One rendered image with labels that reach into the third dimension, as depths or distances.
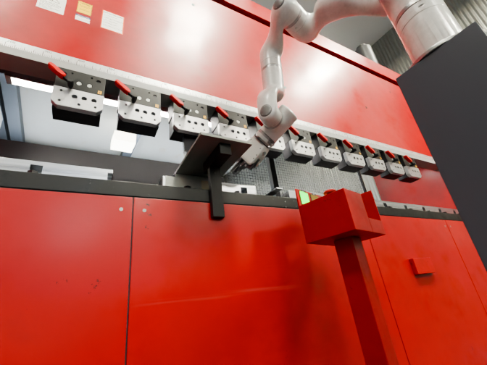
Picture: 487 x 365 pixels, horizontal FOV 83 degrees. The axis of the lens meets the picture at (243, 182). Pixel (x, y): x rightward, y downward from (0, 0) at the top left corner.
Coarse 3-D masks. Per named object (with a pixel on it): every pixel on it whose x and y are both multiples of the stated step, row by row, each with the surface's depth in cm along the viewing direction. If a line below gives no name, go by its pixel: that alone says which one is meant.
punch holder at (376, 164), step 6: (360, 150) 173; (366, 150) 170; (378, 150) 178; (366, 156) 169; (378, 156) 174; (366, 162) 169; (372, 162) 167; (378, 162) 171; (366, 168) 168; (372, 168) 166; (378, 168) 168; (384, 168) 171; (366, 174) 172; (372, 174) 173; (378, 174) 174
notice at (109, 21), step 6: (102, 12) 114; (108, 12) 116; (102, 18) 113; (108, 18) 114; (114, 18) 116; (120, 18) 118; (102, 24) 112; (108, 24) 113; (114, 24) 115; (120, 24) 116; (114, 30) 113; (120, 30) 115
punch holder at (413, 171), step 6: (402, 156) 190; (402, 162) 189; (408, 162) 191; (408, 168) 187; (414, 168) 191; (408, 174) 185; (414, 174) 187; (420, 174) 192; (402, 180) 190; (408, 180) 192; (414, 180) 193
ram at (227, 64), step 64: (0, 0) 94; (128, 0) 125; (192, 0) 149; (0, 64) 91; (64, 64) 96; (128, 64) 109; (192, 64) 127; (256, 64) 152; (320, 64) 190; (384, 128) 196
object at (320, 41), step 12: (216, 0) 161; (228, 0) 163; (240, 0) 170; (240, 12) 169; (252, 12) 171; (264, 12) 178; (264, 24) 178; (324, 48) 201; (336, 48) 210; (348, 60) 214; (360, 60) 223; (372, 72) 230; (384, 72) 237; (396, 84) 246
